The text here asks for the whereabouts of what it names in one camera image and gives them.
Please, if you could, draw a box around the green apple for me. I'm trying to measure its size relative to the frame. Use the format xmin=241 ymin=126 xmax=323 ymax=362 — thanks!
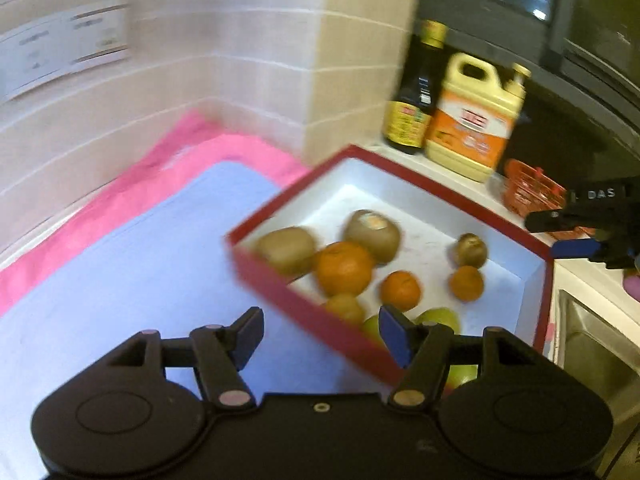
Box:
xmin=361 ymin=314 xmax=385 ymax=348
xmin=413 ymin=308 xmax=461 ymax=334
xmin=445 ymin=364 xmax=478 ymax=391

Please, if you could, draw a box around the small orange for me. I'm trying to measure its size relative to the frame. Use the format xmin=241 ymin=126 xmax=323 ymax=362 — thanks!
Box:
xmin=448 ymin=266 xmax=485 ymax=302

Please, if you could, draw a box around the large orange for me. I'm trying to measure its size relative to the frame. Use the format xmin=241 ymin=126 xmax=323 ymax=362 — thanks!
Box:
xmin=312 ymin=242 xmax=375 ymax=297

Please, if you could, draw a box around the person's hand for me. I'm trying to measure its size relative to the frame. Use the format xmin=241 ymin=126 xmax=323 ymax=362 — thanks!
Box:
xmin=623 ymin=272 xmax=640 ymax=301

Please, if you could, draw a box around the green apple in box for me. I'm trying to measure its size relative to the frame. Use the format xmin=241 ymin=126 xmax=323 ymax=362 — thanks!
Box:
xmin=413 ymin=308 xmax=461 ymax=334

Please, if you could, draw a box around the green apple behind gripper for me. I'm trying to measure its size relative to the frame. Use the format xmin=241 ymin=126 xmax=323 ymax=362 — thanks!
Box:
xmin=445 ymin=364 xmax=478 ymax=391

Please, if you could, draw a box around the medium orange in box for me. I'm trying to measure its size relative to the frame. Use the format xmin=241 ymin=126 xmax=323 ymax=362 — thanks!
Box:
xmin=378 ymin=271 xmax=422 ymax=312

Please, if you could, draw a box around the orange mesh basket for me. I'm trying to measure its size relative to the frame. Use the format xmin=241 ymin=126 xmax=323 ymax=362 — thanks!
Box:
xmin=503 ymin=158 xmax=565 ymax=218

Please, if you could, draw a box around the steel sink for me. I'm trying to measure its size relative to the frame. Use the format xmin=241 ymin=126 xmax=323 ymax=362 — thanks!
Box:
xmin=554 ymin=290 xmax=640 ymax=479

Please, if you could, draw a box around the yellowish fruit near box edge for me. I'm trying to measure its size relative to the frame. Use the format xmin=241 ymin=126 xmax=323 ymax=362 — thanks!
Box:
xmin=323 ymin=294 xmax=366 ymax=326

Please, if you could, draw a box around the small kiwi at right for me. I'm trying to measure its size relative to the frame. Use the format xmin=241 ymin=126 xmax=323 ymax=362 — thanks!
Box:
xmin=454 ymin=233 xmax=488 ymax=269

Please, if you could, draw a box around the pink and lavender mat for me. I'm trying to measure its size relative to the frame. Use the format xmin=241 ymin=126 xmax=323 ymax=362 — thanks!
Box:
xmin=0 ymin=109 xmax=396 ymax=480

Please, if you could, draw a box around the kiwi at box left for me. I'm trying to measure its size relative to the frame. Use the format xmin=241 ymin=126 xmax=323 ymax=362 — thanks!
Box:
xmin=254 ymin=226 xmax=318 ymax=280

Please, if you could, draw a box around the large kiwi with sticker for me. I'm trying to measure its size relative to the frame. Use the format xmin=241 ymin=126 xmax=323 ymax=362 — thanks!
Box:
xmin=341 ymin=209 xmax=401 ymax=266

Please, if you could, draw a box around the red white fruit box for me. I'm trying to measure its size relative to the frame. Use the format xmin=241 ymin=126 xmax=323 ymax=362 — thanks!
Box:
xmin=227 ymin=146 xmax=553 ymax=385

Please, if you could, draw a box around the yellow oil jug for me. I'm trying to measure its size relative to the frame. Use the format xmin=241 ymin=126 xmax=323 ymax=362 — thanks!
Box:
xmin=425 ymin=53 xmax=530 ymax=183

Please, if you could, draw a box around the dark soy sauce bottle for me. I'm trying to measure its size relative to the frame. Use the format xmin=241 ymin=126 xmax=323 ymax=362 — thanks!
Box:
xmin=383 ymin=20 xmax=447 ymax=154

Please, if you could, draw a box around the dark window frame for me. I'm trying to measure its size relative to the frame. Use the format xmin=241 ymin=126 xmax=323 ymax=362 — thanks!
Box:
xmin=418 ymin=0 xmax=639 ymax=132

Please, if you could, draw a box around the white wall power socket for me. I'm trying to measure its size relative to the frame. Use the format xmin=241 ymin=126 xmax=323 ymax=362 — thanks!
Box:
xmin=1 ymin=0 xmax=130 ymax=102

